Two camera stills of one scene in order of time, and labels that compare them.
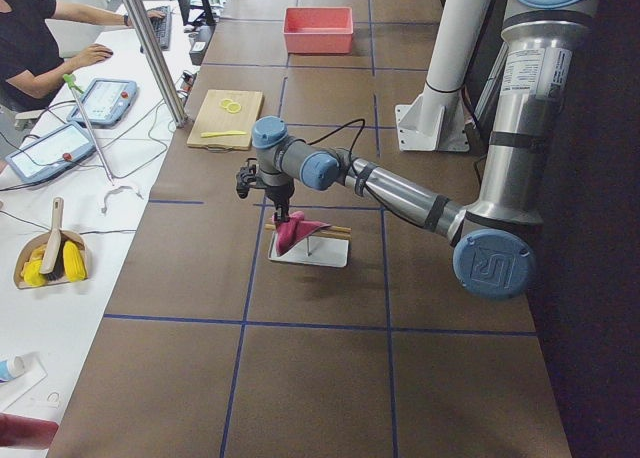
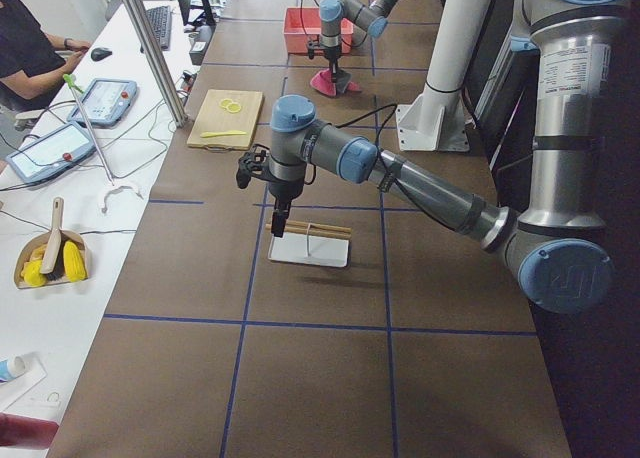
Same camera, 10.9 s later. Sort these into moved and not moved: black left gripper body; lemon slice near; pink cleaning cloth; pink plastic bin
Moved: pink cleaning cloth
Not moved: black left gripper body; pink plastic bin; lemon slice near
